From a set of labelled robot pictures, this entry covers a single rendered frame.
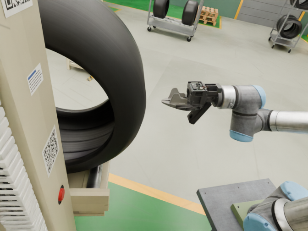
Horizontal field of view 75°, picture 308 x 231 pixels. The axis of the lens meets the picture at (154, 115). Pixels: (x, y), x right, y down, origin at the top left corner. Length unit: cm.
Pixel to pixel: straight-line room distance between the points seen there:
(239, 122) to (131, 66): 48
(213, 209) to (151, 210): 70
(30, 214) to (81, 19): 38
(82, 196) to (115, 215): 103
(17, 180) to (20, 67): 16
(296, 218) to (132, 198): 123
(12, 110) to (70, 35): 22
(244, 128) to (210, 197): 51
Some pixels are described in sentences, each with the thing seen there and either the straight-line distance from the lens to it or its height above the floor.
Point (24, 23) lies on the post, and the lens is 32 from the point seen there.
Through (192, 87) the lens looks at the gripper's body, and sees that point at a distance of 72.
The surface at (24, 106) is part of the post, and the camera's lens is 32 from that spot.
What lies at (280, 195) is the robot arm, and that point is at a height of 87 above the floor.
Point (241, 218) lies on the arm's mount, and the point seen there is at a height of 63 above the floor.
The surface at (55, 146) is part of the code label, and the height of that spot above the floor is 121.
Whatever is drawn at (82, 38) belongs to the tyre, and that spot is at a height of 140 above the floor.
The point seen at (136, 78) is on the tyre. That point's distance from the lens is 52.
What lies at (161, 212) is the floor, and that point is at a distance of 176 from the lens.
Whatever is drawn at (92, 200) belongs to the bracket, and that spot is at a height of 92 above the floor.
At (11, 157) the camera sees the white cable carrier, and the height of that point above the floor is 131.
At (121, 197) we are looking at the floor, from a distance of 178.
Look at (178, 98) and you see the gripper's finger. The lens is 72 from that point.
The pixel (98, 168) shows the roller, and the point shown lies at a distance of 78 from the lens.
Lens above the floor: 155
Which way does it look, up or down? 37 degrees down
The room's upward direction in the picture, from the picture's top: 12 degrees clockwise
